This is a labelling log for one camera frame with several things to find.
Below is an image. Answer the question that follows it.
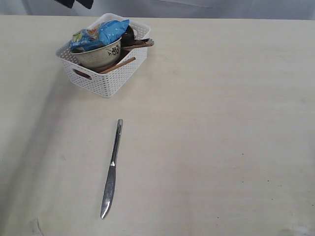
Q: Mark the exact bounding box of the blue snack chip bag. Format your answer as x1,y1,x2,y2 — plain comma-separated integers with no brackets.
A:
70,20,130,52

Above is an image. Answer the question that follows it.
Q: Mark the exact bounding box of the floral ceramic bowl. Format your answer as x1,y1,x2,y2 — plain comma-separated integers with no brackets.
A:
70,37,121,69

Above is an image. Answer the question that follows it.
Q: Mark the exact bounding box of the stainless steel table knife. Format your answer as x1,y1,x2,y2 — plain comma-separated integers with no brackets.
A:
100,119,123,219

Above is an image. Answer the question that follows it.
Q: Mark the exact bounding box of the shiny metal cup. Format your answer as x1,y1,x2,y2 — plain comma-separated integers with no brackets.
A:
121,25,135,47

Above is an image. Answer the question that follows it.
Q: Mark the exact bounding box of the brown wooden chopstick rear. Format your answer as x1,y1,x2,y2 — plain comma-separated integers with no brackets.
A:
121,38,155,50

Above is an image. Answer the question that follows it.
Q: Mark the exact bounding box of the brown wooden chopstick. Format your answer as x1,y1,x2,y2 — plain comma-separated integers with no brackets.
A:
99,57,136,74
121,38,155,50

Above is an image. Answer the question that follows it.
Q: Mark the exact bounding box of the brown wooden plate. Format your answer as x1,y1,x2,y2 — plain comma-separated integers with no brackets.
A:
72,69,108,80

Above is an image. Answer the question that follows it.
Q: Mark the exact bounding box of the brown wooden chopstick front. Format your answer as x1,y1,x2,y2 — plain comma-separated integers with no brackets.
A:
99,57,136,74

